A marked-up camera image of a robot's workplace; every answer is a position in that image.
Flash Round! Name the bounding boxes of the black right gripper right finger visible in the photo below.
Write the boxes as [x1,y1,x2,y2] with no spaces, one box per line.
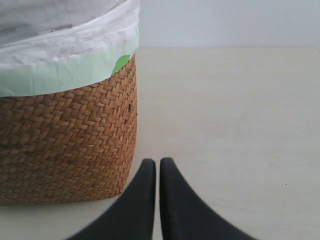
[159,156,258,240]

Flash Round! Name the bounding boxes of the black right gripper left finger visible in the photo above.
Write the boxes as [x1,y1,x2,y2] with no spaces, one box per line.
[69,159,156,240]

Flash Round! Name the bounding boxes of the white green plastic liner bag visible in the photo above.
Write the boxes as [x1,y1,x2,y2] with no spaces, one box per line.
[0,0,140,97]

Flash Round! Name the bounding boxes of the woven wicker waste basket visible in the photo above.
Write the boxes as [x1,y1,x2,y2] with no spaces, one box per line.
[0,56,138,206]

